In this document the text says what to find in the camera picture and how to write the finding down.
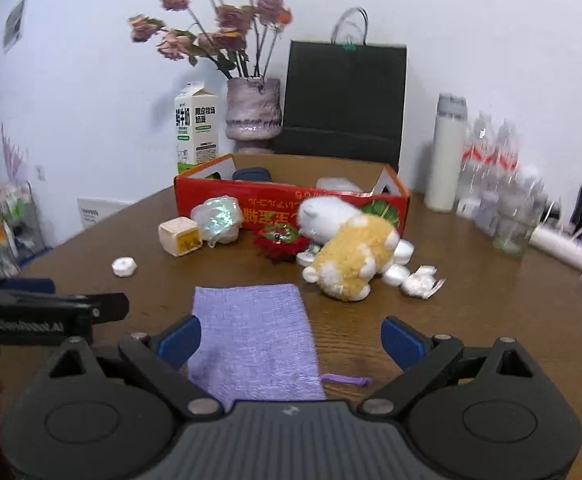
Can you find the red cardboard box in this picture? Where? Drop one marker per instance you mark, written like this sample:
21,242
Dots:
281,202

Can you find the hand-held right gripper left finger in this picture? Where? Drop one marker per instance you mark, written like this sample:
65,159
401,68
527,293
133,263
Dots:
181,341

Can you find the white crumpled packet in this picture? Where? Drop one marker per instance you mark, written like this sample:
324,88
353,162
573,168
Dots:
422,282

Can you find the black paper bag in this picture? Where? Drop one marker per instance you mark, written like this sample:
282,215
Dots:
343,100

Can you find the small white flower-shaped lid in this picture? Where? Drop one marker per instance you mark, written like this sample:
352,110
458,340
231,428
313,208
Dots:
123,266

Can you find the rack of colourful packets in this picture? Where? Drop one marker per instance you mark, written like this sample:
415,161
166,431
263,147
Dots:
1,225

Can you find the white flat carton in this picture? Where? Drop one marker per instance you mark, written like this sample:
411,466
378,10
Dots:
96,210

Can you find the white paper roll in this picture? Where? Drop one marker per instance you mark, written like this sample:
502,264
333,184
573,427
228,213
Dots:
561,246

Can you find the round white container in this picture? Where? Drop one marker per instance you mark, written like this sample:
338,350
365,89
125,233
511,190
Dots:
396,276
403,253

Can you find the cream block eraser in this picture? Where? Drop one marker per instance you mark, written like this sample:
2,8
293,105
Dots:
180,236

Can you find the iridescent plastic bag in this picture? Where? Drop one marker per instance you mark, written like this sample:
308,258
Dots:
218,220

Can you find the dark blue object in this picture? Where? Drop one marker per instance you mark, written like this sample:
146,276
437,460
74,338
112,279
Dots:
252,174

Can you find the wooden desktop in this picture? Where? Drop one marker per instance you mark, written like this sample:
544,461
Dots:
471,320

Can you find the purple towel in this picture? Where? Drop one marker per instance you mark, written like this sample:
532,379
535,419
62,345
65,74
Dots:
256,335

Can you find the white thermos bottle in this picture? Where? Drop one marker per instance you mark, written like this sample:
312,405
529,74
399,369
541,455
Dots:
447,152

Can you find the purple white ceramic vase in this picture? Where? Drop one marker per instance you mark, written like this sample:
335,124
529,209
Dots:
252,112

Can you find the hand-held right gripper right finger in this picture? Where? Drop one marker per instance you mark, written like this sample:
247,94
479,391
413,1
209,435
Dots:
402,342

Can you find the dried pink rose bouquet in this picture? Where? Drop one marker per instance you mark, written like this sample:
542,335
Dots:
211,25

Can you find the wall sign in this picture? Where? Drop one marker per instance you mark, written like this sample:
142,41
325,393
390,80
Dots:
15,24

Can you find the white green milk carton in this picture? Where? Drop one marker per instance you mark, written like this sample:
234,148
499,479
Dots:
196,130

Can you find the white plastic bag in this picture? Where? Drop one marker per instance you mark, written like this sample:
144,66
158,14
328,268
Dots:
338,184

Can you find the small lavender bottle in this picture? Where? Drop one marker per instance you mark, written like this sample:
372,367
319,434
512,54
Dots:
486,209

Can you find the clear glass cup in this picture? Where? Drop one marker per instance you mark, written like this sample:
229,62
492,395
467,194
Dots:
511,232

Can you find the clear water bottle red label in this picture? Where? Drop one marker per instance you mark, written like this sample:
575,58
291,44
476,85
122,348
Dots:
505,160
477,157

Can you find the red foil wrapper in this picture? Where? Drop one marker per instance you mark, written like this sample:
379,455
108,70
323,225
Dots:
278,244

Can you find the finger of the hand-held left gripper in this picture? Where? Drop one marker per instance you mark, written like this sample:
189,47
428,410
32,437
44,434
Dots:
108,307
23,285

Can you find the yellow and white plush toy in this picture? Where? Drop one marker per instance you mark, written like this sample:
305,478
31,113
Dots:
351,250

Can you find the wall outlet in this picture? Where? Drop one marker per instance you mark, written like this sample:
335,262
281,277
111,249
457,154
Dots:
41,172

